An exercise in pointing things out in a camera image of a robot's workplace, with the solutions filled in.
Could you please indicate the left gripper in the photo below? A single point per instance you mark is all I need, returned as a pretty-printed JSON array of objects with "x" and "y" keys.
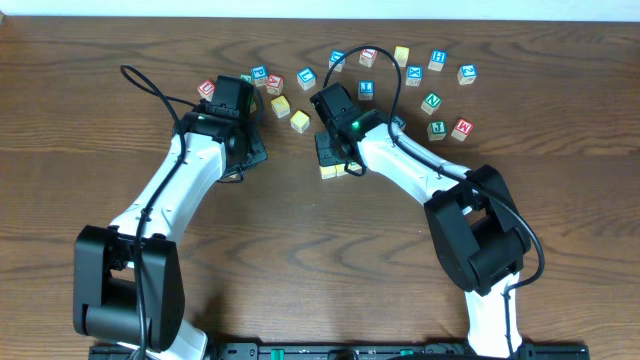
[{"x": 252, "y": 151}]

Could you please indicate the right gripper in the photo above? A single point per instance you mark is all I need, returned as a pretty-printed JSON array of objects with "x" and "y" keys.
[{"x": 327, "y": 148}]

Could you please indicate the yellow C block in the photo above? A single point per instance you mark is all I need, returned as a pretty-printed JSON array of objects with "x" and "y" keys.
[{"x": 328, "y": 172}]

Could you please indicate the yellow O block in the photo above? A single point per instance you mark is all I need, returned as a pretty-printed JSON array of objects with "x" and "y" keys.
[{"x": 340, "y": 170}]

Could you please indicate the green R block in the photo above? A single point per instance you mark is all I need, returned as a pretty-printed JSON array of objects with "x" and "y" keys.
[{"x": 355, "y": 167}]

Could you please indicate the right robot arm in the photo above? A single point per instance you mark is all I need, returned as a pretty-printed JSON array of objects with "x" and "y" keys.
[{"x": 479, "y": 237}]

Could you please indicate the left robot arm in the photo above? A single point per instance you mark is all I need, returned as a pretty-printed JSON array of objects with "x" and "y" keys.
[{"x": 128, "y": 285}]

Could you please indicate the yellow block near L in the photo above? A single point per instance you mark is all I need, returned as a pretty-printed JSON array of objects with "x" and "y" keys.
[{"x": 300, "y": 121}]

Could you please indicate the yellow K block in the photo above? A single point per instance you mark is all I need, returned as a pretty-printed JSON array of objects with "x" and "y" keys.
[{"x": 281, "y": 106}]

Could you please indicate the blue L block middle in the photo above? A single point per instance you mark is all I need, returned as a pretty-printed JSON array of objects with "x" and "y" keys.
[{"x": 366, "y": 90}]

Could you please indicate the red U block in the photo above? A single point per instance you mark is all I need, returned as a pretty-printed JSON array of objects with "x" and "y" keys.
[{"x": 206, "y": 90}]

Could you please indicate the blue P block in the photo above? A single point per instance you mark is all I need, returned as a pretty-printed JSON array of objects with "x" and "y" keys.
[{"x": 259, "y": 75}]

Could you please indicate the blue Q block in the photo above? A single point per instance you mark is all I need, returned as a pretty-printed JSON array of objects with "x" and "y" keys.
[{"x": 336, "y": 61}]

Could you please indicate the red I block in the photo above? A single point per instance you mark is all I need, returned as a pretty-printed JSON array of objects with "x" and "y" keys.
[{"x": 367, "y": 57}]

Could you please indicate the green J block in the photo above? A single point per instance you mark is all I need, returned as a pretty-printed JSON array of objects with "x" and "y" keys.
[{"x": 437, "y": 130}]

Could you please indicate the green N block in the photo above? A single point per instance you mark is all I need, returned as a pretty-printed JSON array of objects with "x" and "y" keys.
[{"x": 431, "y": 103}]

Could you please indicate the blue X block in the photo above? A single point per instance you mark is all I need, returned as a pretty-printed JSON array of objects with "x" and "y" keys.
[{"x": 414, "y": 75}]

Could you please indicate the yellow S block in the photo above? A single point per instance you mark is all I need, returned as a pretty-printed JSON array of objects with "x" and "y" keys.
[{"x": 401, "y": 55}]

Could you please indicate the red M block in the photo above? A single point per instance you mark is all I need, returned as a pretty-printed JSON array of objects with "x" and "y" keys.
[{"x": 462, "y": 129}]

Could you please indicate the blue H block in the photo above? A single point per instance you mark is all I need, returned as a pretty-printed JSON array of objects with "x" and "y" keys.
[{"x": 437, "y": 60}]

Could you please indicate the blue two block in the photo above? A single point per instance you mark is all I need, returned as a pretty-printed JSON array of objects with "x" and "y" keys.
[{"x": 467, "y": 74}]

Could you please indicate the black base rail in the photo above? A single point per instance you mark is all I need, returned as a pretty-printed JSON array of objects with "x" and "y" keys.
[{"x": 252, "y": 351}]

